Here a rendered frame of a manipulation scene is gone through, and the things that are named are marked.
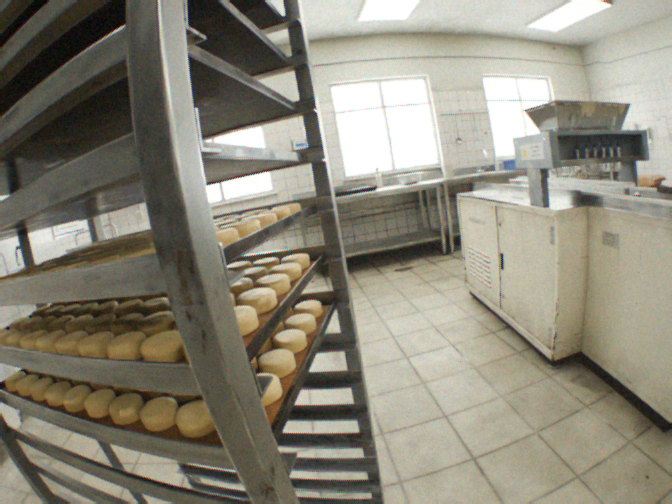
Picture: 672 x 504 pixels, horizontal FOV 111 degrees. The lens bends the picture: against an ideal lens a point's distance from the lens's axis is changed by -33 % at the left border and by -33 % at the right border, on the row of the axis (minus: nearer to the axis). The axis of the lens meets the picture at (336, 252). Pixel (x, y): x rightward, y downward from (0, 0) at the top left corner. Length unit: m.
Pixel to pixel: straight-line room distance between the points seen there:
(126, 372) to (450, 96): 5.02
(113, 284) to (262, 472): 0.19
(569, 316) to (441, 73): 4.04
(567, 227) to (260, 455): 1.55
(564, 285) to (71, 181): 1.72
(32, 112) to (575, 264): 1.80
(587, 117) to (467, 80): 3.66
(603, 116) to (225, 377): 1.87
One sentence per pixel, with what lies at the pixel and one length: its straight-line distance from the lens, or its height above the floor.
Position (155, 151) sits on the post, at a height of 1.13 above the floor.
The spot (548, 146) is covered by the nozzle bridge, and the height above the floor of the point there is 1.12.
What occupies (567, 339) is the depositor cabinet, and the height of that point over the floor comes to 0.19.
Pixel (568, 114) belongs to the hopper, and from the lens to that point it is 1.75.
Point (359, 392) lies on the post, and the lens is 0.77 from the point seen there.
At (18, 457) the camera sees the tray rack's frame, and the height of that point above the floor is 0.73.
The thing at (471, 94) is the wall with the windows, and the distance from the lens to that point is 5.31.
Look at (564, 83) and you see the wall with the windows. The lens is 6.59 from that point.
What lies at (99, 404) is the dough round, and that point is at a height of 0.88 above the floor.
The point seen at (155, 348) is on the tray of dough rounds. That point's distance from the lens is 0.35.
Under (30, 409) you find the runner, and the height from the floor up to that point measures 0.87.
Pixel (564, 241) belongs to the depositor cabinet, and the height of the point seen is 0.69.
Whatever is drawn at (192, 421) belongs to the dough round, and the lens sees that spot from 0.39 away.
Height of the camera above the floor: 1.09
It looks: 12 degrees down
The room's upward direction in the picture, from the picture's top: 10 degrees counter-clockwise
